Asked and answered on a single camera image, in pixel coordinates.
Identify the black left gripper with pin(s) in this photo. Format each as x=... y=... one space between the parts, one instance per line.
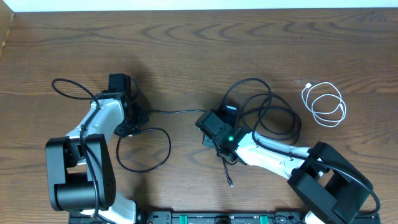
x=143 y=118

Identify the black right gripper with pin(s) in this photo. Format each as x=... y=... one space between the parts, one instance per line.
x=207 y=142

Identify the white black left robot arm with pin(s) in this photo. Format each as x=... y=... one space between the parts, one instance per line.
x=81 y=180

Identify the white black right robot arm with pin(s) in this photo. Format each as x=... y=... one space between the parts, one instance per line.
x=331 y=187

